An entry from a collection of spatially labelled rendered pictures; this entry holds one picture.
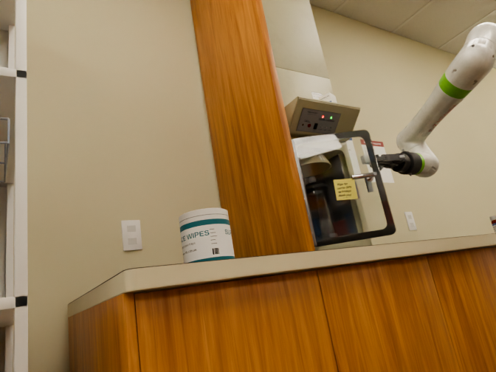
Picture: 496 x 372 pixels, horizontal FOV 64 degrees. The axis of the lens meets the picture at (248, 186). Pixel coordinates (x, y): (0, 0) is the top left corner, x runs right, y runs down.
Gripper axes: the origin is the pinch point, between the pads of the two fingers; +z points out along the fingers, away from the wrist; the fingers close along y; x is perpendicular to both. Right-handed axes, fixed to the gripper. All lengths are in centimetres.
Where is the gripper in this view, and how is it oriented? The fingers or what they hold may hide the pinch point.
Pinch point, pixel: (368, 160)
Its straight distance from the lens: 154.1
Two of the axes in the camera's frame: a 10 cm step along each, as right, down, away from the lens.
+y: 5.1, -3.3, -7.9
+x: 1.7, 9.4, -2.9
